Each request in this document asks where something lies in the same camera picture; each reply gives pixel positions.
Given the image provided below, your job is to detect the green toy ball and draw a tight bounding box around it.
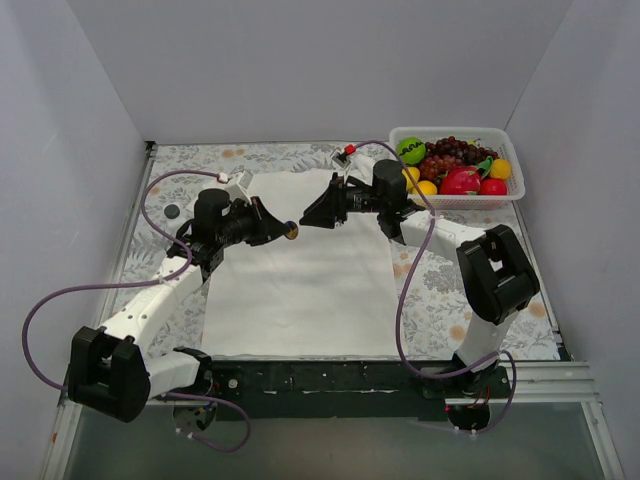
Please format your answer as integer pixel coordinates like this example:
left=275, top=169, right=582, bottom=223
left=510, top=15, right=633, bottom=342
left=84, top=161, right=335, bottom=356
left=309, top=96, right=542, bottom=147
left=396, top=137, right=426, bottom=166

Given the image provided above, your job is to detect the yellow fruit toy right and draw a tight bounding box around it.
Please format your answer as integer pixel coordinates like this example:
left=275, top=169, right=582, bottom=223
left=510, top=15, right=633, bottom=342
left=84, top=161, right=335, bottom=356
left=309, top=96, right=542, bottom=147
left=489, top=158, right=512, bottom=181

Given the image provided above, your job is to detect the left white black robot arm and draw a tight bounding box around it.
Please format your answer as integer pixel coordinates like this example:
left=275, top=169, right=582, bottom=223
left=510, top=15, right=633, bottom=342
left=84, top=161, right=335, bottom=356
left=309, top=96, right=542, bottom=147
left=67, top=188, right=298, bottom=423

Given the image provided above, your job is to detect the orange yellow fruit toy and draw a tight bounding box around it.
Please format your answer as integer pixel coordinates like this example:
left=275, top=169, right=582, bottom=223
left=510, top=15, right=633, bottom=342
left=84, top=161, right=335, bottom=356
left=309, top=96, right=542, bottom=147
left=413, top=180, right=438, bottom=196

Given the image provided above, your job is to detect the white daisy print t-shirt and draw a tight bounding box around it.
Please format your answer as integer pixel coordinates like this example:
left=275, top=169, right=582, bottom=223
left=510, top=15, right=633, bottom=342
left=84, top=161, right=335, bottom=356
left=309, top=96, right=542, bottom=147
left=199, top=168, right=405, bottom=359

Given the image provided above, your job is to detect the white plastic fruit basket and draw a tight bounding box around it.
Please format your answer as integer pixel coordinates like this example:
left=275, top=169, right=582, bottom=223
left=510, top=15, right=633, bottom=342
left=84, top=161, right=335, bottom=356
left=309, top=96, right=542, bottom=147
left=389, top=127, right=525, bottom=210

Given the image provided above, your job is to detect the dark red grape bunch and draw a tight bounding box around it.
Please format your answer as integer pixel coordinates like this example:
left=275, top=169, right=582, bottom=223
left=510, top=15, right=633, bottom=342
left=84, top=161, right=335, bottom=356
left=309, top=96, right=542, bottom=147
left=418, top=136, right=500, bottom=186

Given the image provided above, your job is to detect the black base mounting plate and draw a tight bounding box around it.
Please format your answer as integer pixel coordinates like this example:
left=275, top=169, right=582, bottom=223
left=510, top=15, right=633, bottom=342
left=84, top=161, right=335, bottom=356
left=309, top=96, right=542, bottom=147
left=154, top=357, right=516, bottom=421

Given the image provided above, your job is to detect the red apple toy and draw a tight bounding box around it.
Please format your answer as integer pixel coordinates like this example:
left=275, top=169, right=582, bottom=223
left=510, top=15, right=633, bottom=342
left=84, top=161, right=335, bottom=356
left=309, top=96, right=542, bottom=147
left=479, top=178, right=508, bottom=196

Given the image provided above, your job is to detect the white bottle black cap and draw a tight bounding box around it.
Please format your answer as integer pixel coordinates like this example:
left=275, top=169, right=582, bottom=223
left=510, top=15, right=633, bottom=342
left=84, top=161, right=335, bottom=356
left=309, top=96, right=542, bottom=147
left=163, top=204, right=181, bottom=220

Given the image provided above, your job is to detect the yellow lemon toy left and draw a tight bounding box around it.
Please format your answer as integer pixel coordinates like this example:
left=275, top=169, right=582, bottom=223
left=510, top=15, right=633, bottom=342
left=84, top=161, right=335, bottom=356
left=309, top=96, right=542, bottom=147
left=402, top=166, right=420, bottom=192

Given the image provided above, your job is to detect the red dragon fruit toy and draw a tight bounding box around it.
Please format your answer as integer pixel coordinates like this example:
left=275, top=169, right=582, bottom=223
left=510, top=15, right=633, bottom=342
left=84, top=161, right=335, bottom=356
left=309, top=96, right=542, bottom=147
left=439, top=166, right=482, bottom=195

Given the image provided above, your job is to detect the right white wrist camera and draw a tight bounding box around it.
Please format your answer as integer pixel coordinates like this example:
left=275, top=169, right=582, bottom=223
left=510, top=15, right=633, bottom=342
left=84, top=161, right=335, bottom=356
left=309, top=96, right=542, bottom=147
left=331, top=144, right=375, bottom=182

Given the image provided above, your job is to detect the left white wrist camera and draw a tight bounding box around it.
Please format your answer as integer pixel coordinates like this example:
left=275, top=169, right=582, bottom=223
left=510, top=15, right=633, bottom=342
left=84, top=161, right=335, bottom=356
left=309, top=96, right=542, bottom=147
left=215, top=170, right=253, bottom=201

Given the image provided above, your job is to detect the aluminium frame rail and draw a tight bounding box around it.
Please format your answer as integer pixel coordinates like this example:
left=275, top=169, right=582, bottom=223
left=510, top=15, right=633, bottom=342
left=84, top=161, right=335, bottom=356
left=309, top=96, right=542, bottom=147
left=65, top=361, right=596, bottom=407

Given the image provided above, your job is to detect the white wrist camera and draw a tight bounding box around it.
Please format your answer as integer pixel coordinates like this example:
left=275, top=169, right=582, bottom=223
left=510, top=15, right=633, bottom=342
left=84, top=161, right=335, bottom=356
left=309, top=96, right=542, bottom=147
left=215, top=170, right=253, bottom=201
left=331, top=144, right=375, bottom=182

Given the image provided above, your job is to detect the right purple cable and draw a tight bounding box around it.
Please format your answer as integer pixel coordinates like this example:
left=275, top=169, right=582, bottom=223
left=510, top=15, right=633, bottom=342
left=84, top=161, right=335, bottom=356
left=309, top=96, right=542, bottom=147
left=349, top=140, right=519, bottom=441

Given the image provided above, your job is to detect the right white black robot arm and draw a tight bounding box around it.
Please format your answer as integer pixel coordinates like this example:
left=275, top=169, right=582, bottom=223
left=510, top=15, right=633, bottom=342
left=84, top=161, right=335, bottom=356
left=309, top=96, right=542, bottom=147
left=300, top=160, right=540, bottom=398

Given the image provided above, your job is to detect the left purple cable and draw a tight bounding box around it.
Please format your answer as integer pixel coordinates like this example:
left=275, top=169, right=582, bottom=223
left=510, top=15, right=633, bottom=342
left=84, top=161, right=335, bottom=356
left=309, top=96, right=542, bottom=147
left=21, top=169, right=251, bottom=451

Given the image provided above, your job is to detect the purple cable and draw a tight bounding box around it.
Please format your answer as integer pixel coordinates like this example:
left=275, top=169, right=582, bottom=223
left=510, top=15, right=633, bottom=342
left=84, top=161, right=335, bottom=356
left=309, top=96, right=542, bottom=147
left=349, top=140, right=519, bottom=441
left=21, top=169, right=251, bottom=451

